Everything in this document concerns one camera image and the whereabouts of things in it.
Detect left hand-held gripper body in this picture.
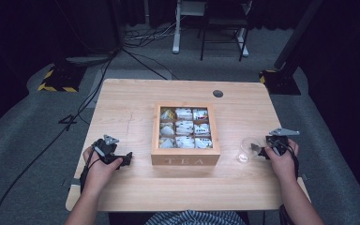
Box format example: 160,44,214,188
93,134,127,166

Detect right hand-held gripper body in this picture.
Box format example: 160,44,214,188
264,127,301,157

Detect clear glass cup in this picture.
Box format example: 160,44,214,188
236,136,263,164

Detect wooden tea box with window lid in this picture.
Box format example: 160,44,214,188
151,102,221,166

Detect person's right hand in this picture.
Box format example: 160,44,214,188
264,139,300,186

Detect person's left hand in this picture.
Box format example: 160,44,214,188
82,145,124,193

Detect set of tea bag packets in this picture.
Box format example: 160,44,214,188
159,107,214,150

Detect black stand base with pole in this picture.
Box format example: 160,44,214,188
259,0,324,96

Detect black stand base yellow stripes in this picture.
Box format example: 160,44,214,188
37,64,87,93

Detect person's striped shirt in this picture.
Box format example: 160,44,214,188
144,209,247,225

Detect grey flat stand base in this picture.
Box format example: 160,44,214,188
65,54,114,68

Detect white desk leg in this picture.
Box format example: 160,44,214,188
235,27,250,58
172,0,183,55

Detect black metal chair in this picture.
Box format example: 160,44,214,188
199,0,253,62

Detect left hand-held gripper black cable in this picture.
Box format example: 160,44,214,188
79,142,103,194

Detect long black floor cable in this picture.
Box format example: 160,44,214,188
0,55,115,225

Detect thin black floor cable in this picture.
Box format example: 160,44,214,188
121,47,180,81

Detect bundle of floor cables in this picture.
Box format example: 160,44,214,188
124,18,182,49

